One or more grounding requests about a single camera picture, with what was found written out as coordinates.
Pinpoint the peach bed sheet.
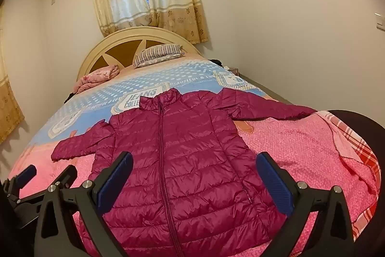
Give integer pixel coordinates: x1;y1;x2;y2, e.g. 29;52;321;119
119;52;212;74

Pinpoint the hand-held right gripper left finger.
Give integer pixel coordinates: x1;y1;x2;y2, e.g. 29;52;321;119
34;151;134;257

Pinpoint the red plaid bed sheet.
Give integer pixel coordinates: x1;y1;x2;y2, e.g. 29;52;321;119
319;111;382;242

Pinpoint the magenta puffer jacket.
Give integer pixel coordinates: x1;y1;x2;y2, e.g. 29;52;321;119
51;88;319;257

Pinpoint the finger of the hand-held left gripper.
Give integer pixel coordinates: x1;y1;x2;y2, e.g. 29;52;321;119
3;165;37;204
47;165;79;189

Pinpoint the striped pillow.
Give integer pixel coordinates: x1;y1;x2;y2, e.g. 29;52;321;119
133;45;185;68

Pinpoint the cream wooden headboard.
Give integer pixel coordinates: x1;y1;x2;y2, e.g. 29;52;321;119
77;26;203;80

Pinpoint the blue and pink printed blanket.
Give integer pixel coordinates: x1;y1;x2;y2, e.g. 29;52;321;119
6;60;378;257

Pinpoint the pink floral quilt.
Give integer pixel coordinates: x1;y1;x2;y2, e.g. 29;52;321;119
72;64;120;94

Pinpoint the dark rounded object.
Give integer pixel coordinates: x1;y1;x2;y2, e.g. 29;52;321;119
327;109;385;215

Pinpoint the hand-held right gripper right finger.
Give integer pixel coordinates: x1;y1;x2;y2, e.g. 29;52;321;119
256;152;355;257

